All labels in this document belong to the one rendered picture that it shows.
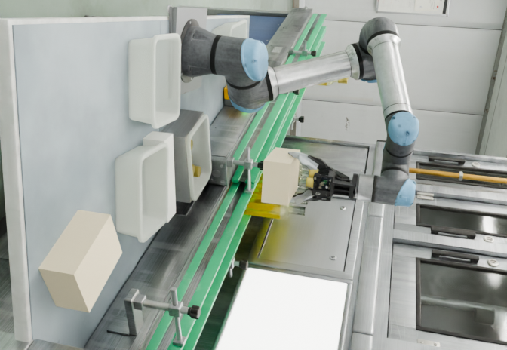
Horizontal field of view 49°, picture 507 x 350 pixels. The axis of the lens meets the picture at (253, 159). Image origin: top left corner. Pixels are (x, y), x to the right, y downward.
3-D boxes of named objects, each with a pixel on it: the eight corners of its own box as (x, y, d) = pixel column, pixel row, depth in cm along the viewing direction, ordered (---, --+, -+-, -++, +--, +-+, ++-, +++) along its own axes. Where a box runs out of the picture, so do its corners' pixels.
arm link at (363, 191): (374, 171, 154) (371, 199, 156) (357, 170, 155) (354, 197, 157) (373, 179, 147) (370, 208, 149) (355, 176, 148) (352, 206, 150)
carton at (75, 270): (38, 268, 105) (73, 274, 104) (78, 210, 117) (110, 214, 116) (56, 306, 113) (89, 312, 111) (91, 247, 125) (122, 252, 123)
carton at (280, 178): (263, 161, 151) (290, 164, 149) (275, 147, 166) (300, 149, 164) (261, 201, 154) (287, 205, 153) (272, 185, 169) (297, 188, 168)
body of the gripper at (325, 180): (311, 173, 149) (356, 178, 147) (315, 164, 158) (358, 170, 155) (308, 200, 151) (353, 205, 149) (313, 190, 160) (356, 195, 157)
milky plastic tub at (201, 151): (167, 201, 166) (194, 204, 164) (159, 134, 154) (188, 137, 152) (186, 170, 180) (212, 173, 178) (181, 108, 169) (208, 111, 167)
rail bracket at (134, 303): (108, 336, 130) (198, 354, 125) (96, 283, 122) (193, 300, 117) (117, 321, 134) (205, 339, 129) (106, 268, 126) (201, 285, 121)
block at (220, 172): (207, 185, 183) (227, 187, 181) (204, 160, 178) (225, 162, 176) (210, 179, 186) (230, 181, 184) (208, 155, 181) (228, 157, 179)
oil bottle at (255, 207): (225, 212, 184) (288, 221, 179) (224, 198, 181) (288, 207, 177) (229, 203, 189) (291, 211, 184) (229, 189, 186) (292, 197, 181)
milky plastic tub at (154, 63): (121, 127, 135) (154, 130, 133) (119, 33, 129) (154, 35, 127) (150, 115, 151) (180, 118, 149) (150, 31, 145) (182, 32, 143)
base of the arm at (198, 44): (182, 25, 157) (216, 29, 155) (200, 26, 172) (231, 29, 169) (178, 78, 161) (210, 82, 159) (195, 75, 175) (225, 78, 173)
